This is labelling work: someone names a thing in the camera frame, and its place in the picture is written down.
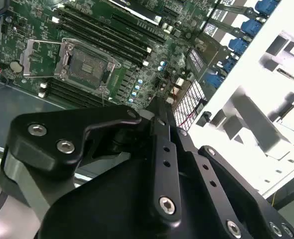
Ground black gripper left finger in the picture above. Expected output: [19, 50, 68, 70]
[0, 96, 183, 223]

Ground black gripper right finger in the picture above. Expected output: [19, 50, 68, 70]
[167, 102, 294, 239]

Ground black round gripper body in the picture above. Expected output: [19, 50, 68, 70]
[38, 138, 225, 239]

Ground metal socket cover frame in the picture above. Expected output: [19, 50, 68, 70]
[19, 38, 71, 78]

